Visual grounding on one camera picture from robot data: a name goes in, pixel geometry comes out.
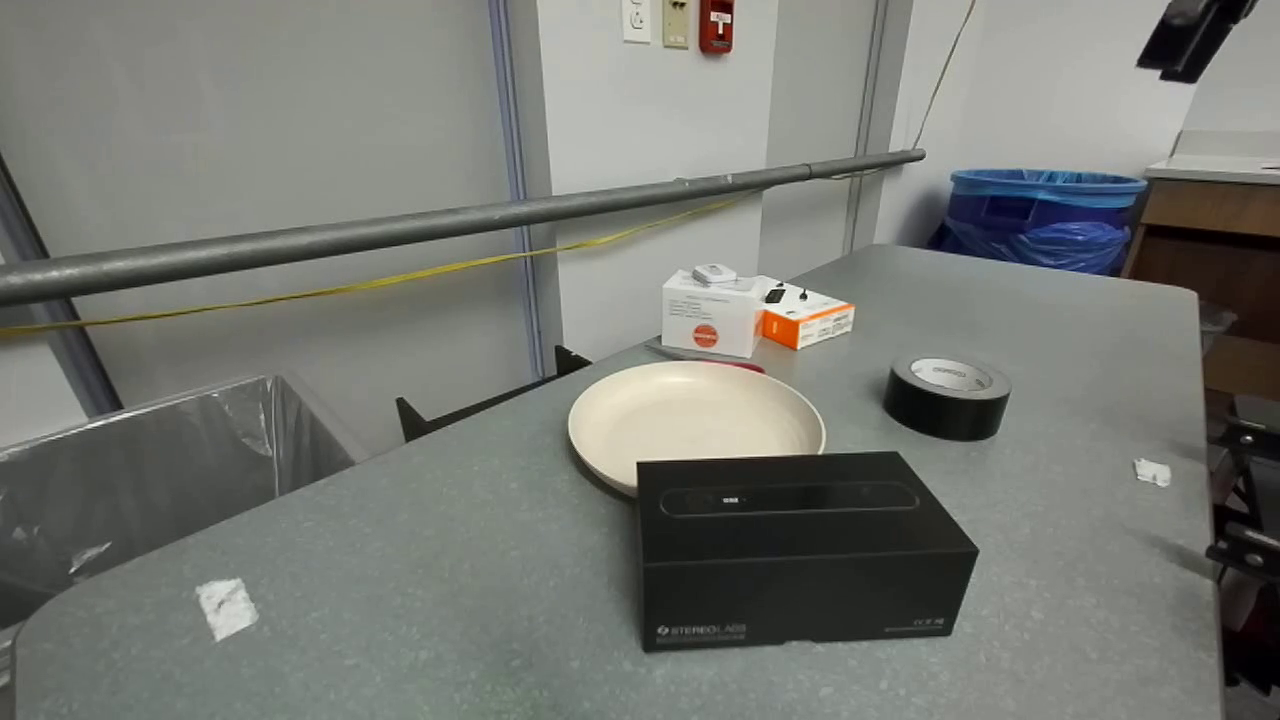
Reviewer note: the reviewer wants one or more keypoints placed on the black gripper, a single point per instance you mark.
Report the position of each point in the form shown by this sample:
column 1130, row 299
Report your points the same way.
column 1195, row 33

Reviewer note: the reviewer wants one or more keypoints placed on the black masking tape roll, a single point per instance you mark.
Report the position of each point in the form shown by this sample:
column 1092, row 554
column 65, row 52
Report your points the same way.
column 947, row 400

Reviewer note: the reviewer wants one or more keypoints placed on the beige round plate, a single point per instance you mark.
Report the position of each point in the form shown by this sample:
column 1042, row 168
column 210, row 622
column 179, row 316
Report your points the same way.
column 680, row 415

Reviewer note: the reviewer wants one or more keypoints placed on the white tape patch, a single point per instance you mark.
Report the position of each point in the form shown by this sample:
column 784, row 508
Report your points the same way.
column 227, row 608

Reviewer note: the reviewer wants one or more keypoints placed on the wooden cabinet with white top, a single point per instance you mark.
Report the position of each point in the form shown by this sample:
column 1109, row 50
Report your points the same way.
column 1206, row 242

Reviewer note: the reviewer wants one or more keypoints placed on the blue lined trash bin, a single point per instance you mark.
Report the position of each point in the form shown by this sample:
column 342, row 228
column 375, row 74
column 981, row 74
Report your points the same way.
column 1042, row 220

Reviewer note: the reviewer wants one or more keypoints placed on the small white paper scrap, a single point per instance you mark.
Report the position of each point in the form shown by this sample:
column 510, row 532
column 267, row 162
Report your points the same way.
column 1153, row 473

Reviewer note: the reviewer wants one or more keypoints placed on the red fire alarm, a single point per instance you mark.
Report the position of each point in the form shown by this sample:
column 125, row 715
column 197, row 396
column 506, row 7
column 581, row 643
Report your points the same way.
column 717, row 25

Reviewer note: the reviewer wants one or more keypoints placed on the orange and white small box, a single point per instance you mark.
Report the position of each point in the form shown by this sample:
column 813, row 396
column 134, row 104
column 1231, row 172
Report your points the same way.
column 810, row 323

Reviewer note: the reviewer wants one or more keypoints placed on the black equipment stand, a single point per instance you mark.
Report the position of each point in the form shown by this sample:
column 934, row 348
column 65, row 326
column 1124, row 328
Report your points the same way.
column 1251, row 532

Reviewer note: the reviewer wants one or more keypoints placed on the white box with orange logo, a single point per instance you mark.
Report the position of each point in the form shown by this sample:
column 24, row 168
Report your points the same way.
column 705, row 312

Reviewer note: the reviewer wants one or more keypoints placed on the black rectangular cardboard box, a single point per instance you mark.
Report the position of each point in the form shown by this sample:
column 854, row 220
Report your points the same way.
column 803, row 563

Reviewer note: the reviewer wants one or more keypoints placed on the grey metal pole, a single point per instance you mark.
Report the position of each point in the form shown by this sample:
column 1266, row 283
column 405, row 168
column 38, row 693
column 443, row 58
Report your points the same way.
column 403, row 228

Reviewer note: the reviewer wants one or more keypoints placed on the grey bin with clear liner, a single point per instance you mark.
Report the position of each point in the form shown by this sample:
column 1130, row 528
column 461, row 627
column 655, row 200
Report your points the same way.
column 145, row 466

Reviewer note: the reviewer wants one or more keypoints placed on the dark diagonal metal bar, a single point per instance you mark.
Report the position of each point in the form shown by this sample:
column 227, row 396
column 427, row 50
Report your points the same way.
column 61, row 323

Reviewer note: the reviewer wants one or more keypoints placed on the beige wall switch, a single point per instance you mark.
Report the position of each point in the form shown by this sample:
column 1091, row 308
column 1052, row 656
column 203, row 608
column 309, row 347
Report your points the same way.
column 679, row 22

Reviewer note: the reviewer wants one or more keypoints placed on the white wall outlet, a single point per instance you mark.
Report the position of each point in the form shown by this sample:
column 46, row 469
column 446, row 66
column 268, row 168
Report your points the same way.
column 636, row 19

